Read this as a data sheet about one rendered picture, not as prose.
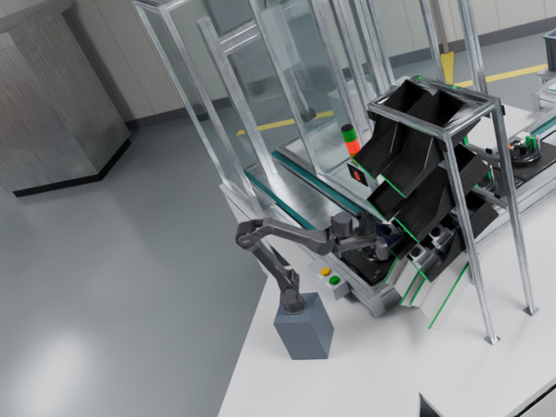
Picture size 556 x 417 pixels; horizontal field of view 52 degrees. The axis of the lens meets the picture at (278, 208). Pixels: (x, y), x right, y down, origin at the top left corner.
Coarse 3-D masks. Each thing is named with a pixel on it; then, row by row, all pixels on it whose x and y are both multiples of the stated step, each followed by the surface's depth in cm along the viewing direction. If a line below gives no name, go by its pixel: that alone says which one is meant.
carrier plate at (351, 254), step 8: (344, 256) 228; (352, 256) 227; (360, 256) 225; (352, 264) 223; (360, 264) 221; (368, 264) 220; (376, 264) 218; (384, 264) 217; (392, 264) 215; (360, 272) 219; (368, 272) 216; (384, 272) 213; (376, 280) 211
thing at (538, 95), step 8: (552, 80) 279; (544, 88) 276; (552, 88) 276; (536, 96) 275; (544, 96) 271; (552, 96) 268; (536, 104) 278; (544, 104) 274; (552, 104) 270; (544, 112) 276
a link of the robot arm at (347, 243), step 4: (352, 236) 181; (336, 240) 184; (340, 240) 181; (344, 240) 181; (348, 240) 181; (352, 240) 181; (336, 244) 182; (340, 244) 181; (344, 244) 181; (348, 244) 181; (352, 244) 181; (336, 248) 183; (340, 248) 181; (344, 248) 181; (348, 248) 182; (352, 248) 182; (336, 252) 183; (340, 252) 183; (340, 256) 184
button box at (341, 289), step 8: (312, 264) 233; (320, 264) 232; (312, 272) 231; (336, 272) 224; (320, 280) 226; (328, 280) 222; (344, 280) 219; (328, 288) 220; (336, 288) 218; (344, 288) 219; (336, 296) 219
